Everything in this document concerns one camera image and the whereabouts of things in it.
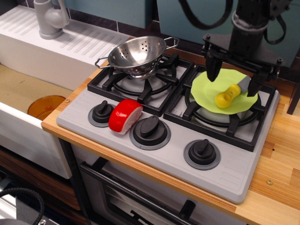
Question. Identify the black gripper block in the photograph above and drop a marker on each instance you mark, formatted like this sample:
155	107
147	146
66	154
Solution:
244	53

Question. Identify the yellow handled toy knife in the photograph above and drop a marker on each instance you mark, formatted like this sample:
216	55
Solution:
224	99

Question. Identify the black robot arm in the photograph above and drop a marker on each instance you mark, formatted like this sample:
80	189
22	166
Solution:
251	19

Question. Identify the light green plate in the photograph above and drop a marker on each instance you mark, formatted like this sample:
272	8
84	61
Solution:
204	92

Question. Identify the black right burner grate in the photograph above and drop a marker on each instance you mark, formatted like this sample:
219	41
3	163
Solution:
247	130

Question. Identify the black burner grate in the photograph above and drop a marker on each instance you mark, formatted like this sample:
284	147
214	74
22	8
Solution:
247	130
154	93

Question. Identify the black left burner grate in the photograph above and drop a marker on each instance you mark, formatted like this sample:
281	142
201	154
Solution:
154	93

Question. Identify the black right stove knob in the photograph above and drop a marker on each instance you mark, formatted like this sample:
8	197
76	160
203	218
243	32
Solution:
202	155

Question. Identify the black stove knob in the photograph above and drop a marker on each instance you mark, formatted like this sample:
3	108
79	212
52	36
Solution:
202	155
100	114
150	133

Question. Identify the grey toy stove top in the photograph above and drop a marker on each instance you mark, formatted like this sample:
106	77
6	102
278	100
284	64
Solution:
230	179

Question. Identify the steel colander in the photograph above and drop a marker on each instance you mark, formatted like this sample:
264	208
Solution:
138	58

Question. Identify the black middle stove knob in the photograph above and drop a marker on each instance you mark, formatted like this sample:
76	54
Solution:
150	133

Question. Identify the red white cheese wedge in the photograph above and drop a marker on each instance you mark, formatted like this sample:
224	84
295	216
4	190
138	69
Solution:
124	116

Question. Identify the black left stove knob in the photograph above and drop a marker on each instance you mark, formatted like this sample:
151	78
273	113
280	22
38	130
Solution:
100	114

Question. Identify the toy oven door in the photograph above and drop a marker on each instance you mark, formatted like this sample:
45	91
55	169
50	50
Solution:
133	205

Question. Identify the grey toy faucet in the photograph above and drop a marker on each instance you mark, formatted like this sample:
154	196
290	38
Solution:
51	21

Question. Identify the orange plastic cup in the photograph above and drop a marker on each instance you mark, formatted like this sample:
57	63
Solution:
44	106

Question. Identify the white toy sink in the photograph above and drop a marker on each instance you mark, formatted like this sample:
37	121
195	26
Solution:
32	68

